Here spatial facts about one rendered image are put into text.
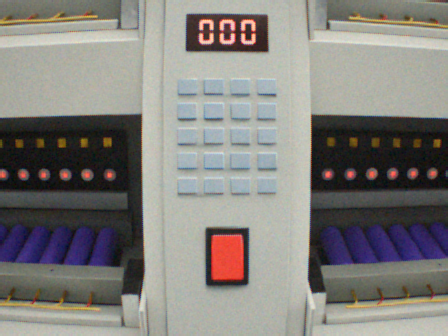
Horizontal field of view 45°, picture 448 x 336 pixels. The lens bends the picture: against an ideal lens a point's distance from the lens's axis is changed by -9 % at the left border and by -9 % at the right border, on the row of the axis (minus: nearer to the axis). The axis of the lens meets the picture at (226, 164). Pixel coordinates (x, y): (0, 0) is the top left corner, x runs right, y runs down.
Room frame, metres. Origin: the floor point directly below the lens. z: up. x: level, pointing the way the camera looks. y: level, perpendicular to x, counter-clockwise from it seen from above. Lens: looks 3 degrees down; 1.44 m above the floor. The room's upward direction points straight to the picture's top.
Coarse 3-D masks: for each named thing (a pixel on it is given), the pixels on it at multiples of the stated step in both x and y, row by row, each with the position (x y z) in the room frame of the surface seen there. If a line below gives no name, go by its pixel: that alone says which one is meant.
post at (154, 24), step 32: (160, 0) 0.32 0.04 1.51; (288, 0) 0.33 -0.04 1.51; (160, 32) 0.32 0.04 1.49; (160, 64) 0.32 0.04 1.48; (160, 96) 0.32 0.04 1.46; (160, 128) 0.32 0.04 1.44; (160, 160) 0.32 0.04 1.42; (160, 192) 0.32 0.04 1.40; (160, 224) 0.32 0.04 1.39; (160, 256) 0.32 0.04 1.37; (160, 288) 0.32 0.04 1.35; (288, 288) 0.33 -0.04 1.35; (160, 320) 0.32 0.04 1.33; (288, 320) 0.33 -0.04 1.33
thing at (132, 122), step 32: (0, 128) 0.52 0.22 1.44; (32, 128) 0.52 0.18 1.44; (64, 128) 0.52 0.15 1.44; (96, 128) 0.52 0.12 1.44; (128, 128) 0.52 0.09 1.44; (320, 128) 0.53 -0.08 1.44; (352, 128) 0.53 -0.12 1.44; (384, 128) 0.53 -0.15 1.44; (416, 128) 0.53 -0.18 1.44; (128, 160) 0.52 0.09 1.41
